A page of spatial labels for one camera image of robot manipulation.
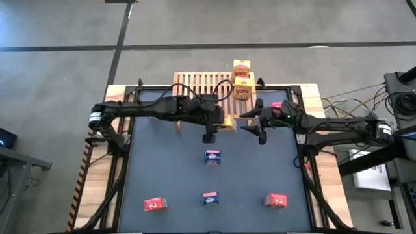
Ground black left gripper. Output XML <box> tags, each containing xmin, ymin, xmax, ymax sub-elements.
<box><xmin>190</xmin><ymin>96</ymin><xmax>232</xmax><ymax>144</ymax></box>

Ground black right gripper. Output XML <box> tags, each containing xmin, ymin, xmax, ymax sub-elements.
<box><xmin>239</xmin><ymin>98</ymin><xmax>297</xmax><ymax>146</ymax></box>

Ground yellow Corn Pops cereal box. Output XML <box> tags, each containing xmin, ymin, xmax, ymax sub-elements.
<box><xmin>220</xmin><ymin>115</ymin><xmax>238</xmax><ymax>133</ymax></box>
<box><xmin>231</xmin><ymin>59</ymin><xmax>252</xmax><ymax>80</ymax></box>
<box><xmin>233</xmin><ymin>76</ymin><xmax>255</xmax><ymax>101</ymax></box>

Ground blue Frosted Flakes cereal box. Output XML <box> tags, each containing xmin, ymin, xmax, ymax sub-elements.
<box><xmin>201</xmin><ymin>191</ymin><xmax>220</xmax><ymax>207</ymax></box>
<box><xmin>203</xmin><ymin>149</ymin><xmax>222</xmax><ymax>166</ymax></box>

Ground wooden slatted shelf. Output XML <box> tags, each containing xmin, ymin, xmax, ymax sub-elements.
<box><xmin>172</xmin><ymin>71</ymin><xmax>259</xmax><ymax>131</ymax></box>

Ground black support beam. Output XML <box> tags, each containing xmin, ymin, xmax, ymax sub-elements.
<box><xmin>337</xmin><ymin>148</ymin><xmax>410</xmax><ymax>176</ymax></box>

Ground white paper sheet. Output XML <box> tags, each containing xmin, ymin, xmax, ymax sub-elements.
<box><xmin>349</xmin><ymin>149</ymin><xmax>392</xmax><ymax>192</ymax></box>

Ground grey equipment stand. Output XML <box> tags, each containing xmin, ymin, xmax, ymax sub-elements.
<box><xmin>383</xmin><ymin>66</ymin><xmax>416</xmax><ymax>127</ymax></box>

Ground yellow black striped strip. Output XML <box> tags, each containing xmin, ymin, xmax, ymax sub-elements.
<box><xmin>66</xmin><ymin>113</ymin><xmax>100</xmax><ymax>232</ymax></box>

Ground dark grey side cart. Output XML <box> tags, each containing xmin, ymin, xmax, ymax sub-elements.
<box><xmin>0</xmin><ymin>145</ymin><xmax>53</xmax><ymax>234</ymax></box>

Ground black device with blue light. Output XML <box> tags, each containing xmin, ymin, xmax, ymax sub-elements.
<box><xmin>0</xmin><ymin>127</ymin><xmax>18</xmax><ymax>150</ymax></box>

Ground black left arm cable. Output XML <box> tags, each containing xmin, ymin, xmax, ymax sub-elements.
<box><xmin>161</xmin><ymin>83</ymin><xmax>201</xmax><ymax>101</ymax></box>

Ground black table frame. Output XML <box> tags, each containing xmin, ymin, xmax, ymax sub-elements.
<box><xmin>73</xmin><ymin>77</ymin><xmax>350</xmax><ymax>234</ymax></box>

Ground coiled black cable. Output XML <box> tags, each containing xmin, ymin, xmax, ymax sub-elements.
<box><xmin>386</xmin><ymin>92</ymin><xmax>416</xmax><ymax>118</ymax></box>

